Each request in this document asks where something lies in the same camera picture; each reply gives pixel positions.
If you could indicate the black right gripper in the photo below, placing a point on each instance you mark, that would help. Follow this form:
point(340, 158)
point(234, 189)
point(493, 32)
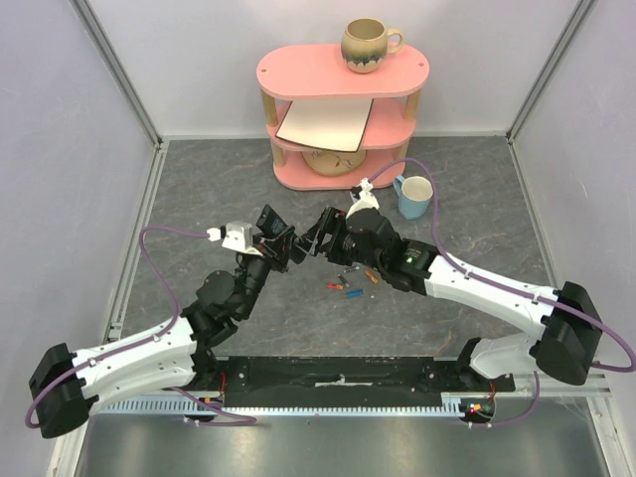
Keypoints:
point(327, 238)

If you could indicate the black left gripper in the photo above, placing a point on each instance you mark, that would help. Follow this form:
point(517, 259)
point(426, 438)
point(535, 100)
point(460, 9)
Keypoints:
point(276, 251)

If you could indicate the black remote control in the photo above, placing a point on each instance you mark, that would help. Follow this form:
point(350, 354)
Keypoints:
point(273, 221)

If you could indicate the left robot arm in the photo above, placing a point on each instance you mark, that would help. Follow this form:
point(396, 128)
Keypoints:
point(68, 387)

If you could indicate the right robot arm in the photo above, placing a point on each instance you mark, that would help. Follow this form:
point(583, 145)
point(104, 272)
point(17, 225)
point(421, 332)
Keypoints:
point(558, 333)

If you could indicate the black gold battery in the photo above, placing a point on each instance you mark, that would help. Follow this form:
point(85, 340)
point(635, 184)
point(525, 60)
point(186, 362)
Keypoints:
point(344, 282)

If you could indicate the beige bird-painted bowl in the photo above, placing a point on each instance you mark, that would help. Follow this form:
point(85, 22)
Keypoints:
point(333, 163)

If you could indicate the light blue mug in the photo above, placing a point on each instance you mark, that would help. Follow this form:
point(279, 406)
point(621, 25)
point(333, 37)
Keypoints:
point(414, 194)

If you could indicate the pink three-tier shelf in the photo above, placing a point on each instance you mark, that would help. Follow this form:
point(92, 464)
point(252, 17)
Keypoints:
point(306, 72)

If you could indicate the white square plate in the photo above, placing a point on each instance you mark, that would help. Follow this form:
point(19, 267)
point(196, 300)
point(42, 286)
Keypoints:
point(329, 124)

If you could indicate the beige ceramic mug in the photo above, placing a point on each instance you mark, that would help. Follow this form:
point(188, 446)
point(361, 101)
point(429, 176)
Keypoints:
point(366, 42)

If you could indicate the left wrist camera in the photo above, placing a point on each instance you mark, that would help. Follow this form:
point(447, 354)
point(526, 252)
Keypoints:
point(235, 236)

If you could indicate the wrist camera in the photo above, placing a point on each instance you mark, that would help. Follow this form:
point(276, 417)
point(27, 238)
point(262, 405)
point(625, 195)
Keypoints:
point(362, 197)
point(235, 236)

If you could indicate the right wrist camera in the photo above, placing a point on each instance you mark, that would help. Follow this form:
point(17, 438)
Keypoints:
point(362, 197)

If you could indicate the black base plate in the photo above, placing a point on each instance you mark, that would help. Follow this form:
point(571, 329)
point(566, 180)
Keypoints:
point(335, 381)

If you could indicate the white cable duct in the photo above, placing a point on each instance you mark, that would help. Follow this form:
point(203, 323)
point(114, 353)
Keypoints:
point(196, 409)

